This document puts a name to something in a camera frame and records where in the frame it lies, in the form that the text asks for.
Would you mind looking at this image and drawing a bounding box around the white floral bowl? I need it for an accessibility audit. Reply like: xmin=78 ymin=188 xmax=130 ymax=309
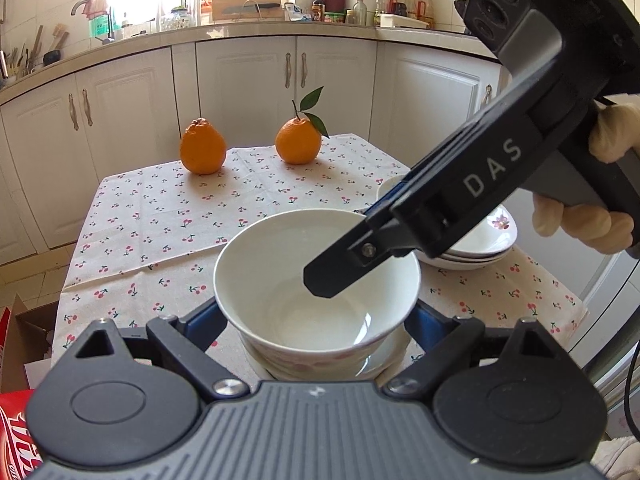
xmin=242 ymin=327 xmax=411 ymax=382
xmin=213 ymin=209 xmax=421 ymax=380

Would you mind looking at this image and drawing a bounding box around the white fruit plate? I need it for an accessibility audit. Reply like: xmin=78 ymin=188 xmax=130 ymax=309
xmin=414 ymin=250 xmax=511 ymax=271

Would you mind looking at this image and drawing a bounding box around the small fruit plate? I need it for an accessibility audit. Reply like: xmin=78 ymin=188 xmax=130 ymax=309
xmin=375 ymin=173 xmax=519 ymax=261

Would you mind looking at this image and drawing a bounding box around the gloved right hand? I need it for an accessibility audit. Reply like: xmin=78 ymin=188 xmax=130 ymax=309
xmin=532 ymin=104 xmax=639 ymax=255

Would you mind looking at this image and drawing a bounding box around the cherry print tablecloth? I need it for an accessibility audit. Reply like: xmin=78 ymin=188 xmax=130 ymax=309
xmin=52 ymin=134 xmax=587 ymax=358

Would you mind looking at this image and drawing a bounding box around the orange with green leaves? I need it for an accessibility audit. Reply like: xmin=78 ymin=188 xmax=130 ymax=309
xmin=274 ymin=86 xmax=329 ymax=165

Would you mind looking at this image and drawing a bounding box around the brown cardboard box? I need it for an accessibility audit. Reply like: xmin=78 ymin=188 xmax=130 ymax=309
xmin=1 ymin=295 xmax=58 ymax=393

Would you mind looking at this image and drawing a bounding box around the bumpy orange tangerine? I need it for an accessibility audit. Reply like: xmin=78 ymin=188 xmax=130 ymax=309
xmin=180 ymin=118 xmax=227 ymax=174

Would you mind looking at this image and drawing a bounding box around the red printed carton box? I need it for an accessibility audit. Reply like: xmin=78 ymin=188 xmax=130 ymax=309
xmin=1 ymin=307 xmax=42 ymax=479

